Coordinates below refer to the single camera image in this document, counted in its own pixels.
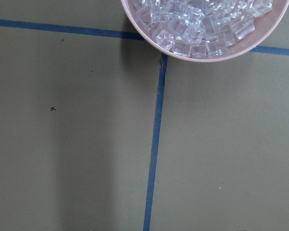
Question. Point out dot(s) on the pink bowl of ice cubes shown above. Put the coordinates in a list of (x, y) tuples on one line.
[(205, 30)]

